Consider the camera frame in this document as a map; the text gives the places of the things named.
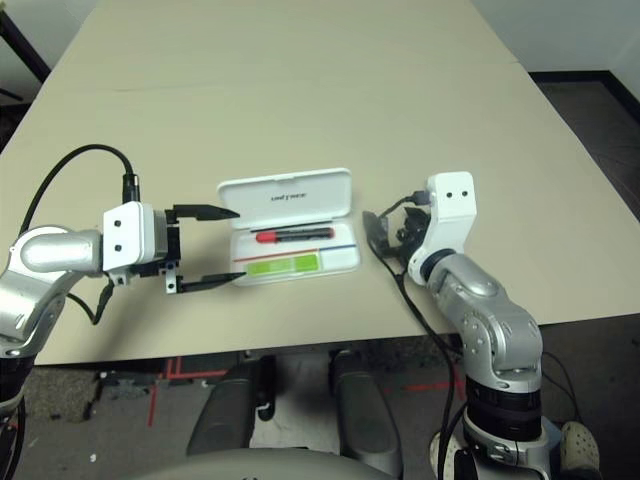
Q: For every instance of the grey robot torso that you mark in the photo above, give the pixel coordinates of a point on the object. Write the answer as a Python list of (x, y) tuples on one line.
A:
[(275, 465)]

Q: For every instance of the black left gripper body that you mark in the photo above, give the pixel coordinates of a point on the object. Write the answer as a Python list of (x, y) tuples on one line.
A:
[(170, 250)]

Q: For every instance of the grey robot right leg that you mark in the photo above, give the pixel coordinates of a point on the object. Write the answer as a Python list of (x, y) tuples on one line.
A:
[(365, 415)]

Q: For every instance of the white plastic pencil case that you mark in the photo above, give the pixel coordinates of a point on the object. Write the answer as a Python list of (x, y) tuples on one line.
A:
[(290, 195)]

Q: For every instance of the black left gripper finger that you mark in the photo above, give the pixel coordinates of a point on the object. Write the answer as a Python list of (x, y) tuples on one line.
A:
[(205, 284), (205, 212)]

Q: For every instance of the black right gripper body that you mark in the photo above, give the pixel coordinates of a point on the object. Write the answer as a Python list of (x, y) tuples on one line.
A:
[(412, 235)]

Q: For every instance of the grey robot leg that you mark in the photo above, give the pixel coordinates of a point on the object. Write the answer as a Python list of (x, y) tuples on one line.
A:
[(365, 415), (225, 410)]

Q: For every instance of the black marker with red cap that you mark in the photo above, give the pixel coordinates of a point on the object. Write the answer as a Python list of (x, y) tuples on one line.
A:
[(300, 234)]

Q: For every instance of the green highlighter pen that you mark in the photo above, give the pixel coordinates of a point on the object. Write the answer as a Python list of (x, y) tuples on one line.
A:
[(280, 264)]

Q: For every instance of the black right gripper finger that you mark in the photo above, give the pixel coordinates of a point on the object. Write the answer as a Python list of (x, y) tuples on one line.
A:
[(376, 232)]

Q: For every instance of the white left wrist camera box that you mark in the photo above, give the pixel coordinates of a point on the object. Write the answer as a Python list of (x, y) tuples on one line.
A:
[(125, 235)]

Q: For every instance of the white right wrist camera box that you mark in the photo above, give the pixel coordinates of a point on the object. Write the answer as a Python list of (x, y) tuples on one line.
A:
[(450, 200)]

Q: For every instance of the black tripod stand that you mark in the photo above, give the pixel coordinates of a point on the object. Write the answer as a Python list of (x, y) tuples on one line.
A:
[(9, 93)]

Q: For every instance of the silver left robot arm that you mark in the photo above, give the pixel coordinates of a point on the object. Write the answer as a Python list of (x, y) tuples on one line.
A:
[(50, 250)]

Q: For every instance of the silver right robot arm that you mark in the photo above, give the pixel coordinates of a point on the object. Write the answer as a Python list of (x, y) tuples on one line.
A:
[(480, 300)]

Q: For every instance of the white perforated clog shoe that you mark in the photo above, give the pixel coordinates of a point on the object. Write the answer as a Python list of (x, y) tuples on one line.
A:
[(440, 460), (580, 447)]

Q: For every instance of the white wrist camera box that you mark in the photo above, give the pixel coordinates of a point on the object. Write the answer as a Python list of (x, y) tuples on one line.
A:
[(125, 235), (450, 200)]

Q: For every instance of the grey robot left leg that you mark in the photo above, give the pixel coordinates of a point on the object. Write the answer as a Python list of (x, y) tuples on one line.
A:
[(225, 410)]

